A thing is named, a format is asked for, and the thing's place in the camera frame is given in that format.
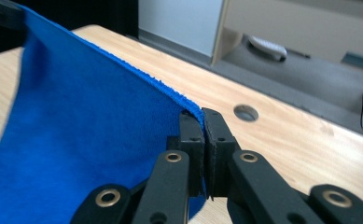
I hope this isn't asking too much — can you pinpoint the white panel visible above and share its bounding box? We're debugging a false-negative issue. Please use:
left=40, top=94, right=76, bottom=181
left=137, top=0, right=225, bottom=59

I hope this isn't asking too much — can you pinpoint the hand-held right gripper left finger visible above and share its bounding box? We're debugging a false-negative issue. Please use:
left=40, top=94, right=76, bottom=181
left=166, top=110, right=205, bottom=198

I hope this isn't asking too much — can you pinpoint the grey table grommet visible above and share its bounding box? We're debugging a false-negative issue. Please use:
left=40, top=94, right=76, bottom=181
left=233, top=104, right=259, bottom=123

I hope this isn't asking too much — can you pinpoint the black curtain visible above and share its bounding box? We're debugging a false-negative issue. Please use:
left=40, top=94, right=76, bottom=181
left=14, top=0, right=140, bottom=39

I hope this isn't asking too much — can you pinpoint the grey vent plate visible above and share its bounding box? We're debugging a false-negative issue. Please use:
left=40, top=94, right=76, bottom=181
left=341, top=51, right=363, bottom=73

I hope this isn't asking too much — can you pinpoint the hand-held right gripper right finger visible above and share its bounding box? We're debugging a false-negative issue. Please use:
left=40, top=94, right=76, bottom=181
left=202, top=106, right=242, bottom=201

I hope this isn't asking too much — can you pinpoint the blue cloth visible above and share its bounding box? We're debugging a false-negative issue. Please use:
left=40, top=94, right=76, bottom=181
left=0, top=4, right=206, bottom=224

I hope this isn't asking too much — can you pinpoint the grey oval object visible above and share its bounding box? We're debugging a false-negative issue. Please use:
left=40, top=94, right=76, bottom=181
left=248, top=35, right=288, bottom=63

